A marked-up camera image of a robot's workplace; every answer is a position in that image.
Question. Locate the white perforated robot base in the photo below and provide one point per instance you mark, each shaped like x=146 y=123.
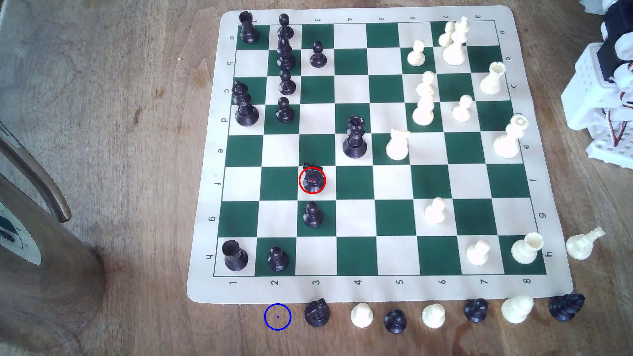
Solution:
x=611 y=153

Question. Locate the black bishop chess piece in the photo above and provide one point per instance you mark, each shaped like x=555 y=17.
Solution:
x=286 y=59
x=564 y=307

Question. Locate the black queen chess piece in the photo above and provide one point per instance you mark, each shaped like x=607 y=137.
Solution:
x=355 y=146

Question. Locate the black king chess piece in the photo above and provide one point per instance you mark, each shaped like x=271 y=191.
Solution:
x=246 y=114

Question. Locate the white knight chess piece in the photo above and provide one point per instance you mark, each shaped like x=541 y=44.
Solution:
x=515 y=310
x=397 y=148

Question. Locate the white rook chess piece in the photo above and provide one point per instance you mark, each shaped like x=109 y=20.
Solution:
x=491 y=84
x=524 y=252

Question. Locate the black pawn chess piece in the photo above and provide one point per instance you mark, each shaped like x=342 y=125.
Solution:
x=278 y=261
x=285 y=114
x=318 y=59
x=475 y=311
x=285 y=29
x=395 y=322
x=287 y=86
x=312 y=217

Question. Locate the white queen chess piece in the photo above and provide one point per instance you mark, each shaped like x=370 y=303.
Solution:
x=505 y=146

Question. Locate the brown wooden chair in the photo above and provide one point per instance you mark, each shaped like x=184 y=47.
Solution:
x=49 y=277

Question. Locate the black rook chess piece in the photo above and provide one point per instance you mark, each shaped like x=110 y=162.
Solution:
x=235 y=259
x=248 y=32

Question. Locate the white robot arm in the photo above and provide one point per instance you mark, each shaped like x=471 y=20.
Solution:
x=583 y=94

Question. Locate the green and cream chess mat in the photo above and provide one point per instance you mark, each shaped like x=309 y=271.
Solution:
x=494 y=291

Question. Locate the black knight chess piece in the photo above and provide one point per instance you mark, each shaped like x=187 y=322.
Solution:
x=312 y=180
x=317 y=315

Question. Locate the white king chess piece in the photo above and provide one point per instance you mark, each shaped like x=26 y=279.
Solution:
x=454 y=54

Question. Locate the white bishop chess piece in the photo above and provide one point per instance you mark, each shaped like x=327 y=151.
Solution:
x=578 y=246
x=423 y=116

